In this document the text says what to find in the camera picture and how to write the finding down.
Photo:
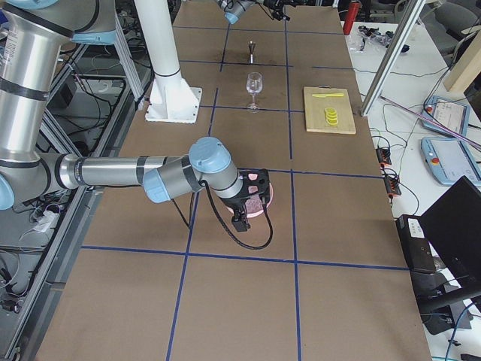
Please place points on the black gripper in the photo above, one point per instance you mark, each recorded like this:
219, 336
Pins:
238, 207
277, 13

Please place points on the steel jigger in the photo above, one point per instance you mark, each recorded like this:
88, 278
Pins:
251, 47

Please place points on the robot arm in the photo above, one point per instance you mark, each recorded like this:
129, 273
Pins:
234, 10
37, 30

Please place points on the clear ice cubes pile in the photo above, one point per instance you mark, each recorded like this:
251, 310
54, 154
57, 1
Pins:
254, 206

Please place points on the clear wine glass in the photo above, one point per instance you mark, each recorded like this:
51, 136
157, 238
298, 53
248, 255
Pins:
254, 86

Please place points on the pink bowl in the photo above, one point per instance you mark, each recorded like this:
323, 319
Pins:
234, 202

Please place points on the red cylinder bottle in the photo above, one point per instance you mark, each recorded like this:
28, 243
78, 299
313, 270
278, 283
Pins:
350, 17

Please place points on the bamboo cutting board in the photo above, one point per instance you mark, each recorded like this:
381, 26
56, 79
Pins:
314, 111

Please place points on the yellow plastic knife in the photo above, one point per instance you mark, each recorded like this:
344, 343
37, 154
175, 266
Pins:
327, 95

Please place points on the grey office chair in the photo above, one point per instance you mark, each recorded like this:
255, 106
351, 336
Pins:
450, 20

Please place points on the black box device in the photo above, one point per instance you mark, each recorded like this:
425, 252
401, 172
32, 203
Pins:
416, 248

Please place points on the blue teach pendant near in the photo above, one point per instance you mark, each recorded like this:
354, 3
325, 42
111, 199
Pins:
449, 160

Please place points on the blue teach pendant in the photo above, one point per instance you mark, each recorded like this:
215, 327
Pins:
454, 115
449, 160

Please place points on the black laptop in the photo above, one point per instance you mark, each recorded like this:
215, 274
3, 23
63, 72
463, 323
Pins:
452, 226

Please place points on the blue teach pendant far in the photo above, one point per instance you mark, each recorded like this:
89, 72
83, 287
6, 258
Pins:
454, 115

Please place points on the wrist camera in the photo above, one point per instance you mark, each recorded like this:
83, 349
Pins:
239, 219

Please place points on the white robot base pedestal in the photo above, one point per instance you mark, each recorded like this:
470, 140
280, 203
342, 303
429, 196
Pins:
171, 99

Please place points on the aluminium frame post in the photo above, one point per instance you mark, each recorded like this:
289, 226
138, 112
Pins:
405, 26

